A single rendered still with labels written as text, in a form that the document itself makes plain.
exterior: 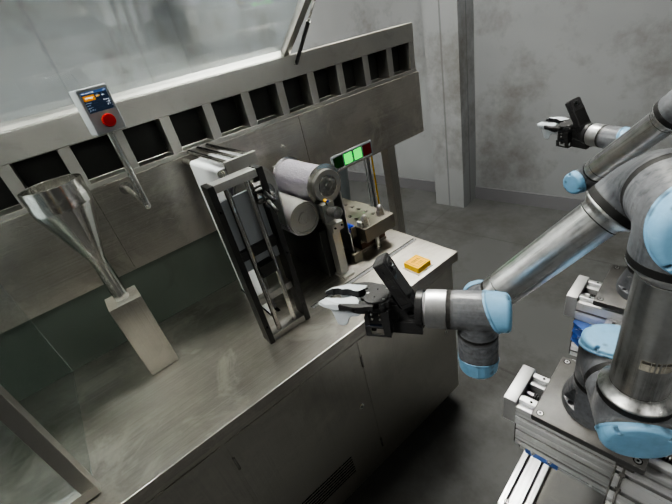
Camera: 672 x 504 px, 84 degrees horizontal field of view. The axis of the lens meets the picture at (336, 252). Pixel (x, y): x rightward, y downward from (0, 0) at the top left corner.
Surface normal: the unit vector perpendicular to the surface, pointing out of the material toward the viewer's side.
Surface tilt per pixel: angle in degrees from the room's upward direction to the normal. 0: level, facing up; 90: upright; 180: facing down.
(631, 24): 90
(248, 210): 90
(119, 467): 0
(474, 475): 0
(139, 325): 90
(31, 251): 90
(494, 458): 0
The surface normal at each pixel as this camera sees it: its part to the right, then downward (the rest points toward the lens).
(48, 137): 0.61, 0.29
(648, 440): -0.28, 0.66
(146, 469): -0.21, -0.84
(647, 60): -0.68, 0.49
